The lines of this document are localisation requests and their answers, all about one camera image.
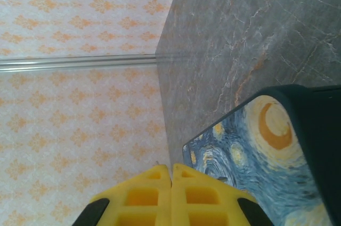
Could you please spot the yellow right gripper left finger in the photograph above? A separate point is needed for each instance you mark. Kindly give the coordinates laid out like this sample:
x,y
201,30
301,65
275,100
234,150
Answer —
x,y
149,183

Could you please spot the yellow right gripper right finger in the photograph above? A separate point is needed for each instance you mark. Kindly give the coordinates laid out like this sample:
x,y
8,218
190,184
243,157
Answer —
x,y
191,183

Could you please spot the starry night tin box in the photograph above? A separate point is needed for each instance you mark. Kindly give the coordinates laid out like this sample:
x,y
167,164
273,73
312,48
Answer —
x,y
253,156

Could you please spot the aluminium corner post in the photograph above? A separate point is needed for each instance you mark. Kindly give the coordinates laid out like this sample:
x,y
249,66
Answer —
x,y
80,62

